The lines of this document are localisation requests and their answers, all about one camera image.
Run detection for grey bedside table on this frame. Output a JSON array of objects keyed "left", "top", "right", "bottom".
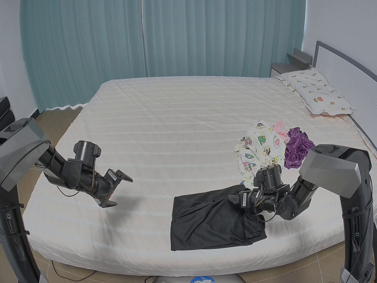
[{"left": 270, "top": 47, "right": 312, "bottom": 77}]

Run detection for black chest of drawers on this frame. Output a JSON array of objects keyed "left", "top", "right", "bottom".
[{"left": 0, "top": 97, "right": 15, "bottom": 129}]

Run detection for white printed pillow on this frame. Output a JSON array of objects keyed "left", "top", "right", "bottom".
[{"left": 275, "top": 68, "right": 355, "bottom": 116}]

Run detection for black T-shirt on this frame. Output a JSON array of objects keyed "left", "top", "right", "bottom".
[{"left": 170, "top": 185, "right": 267, "bottom": 251}]

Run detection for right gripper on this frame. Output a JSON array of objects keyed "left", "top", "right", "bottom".
[{"left": 239, "top": 189, "right": 257, "bottom": 209}]

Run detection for blue-green curtain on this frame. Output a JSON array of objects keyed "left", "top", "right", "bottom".
[
  {"left": 20, "top": 0, "right": 146, "bottom": 111},
  {"left": 142, "top": 0, "right": 307, "bottom": 77}
]

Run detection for white printed pyjama top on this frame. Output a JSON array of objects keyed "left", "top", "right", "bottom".
[{"left": 233, "top": 119, "right": 287, "bottom": 189}]

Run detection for purple garment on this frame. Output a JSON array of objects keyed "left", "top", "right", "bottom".
[{"left": 284, "top": 128, "right": 316, "bottom": 169}]

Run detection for black cable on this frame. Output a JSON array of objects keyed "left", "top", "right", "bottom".
[
  {"left": 0, "top": 140, "right": 50, "bottom": 188},
  {"left": 51, "top": 260, "right": 96, "bottom": 279}
]

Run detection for pink garment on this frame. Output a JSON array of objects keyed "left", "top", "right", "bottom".
[{"left": 272, "top": 120, "right": 290, "bottom": 142}]

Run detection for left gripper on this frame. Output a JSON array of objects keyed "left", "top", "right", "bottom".
[{"left": 91, "top": 169, "right": 134, "bottom": 209}]

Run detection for bed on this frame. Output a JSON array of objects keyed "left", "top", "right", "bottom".
[{"left": 22, "top": 41, "right": 377, "bottom": 276}]

